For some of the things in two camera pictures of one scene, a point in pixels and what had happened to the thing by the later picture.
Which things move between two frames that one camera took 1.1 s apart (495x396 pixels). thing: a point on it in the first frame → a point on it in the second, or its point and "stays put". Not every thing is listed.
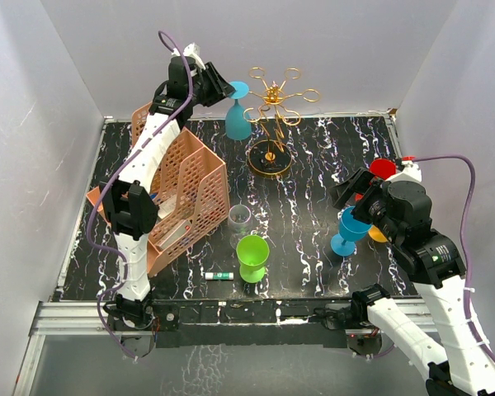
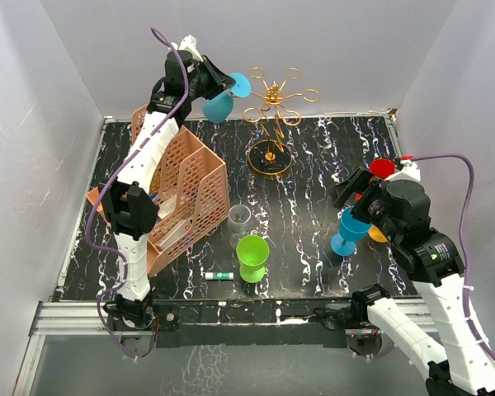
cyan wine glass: [238, 127] → [218, 109]
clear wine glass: [239, 219] stays put
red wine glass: [382, 168] stays put
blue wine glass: [351, 229] stays put
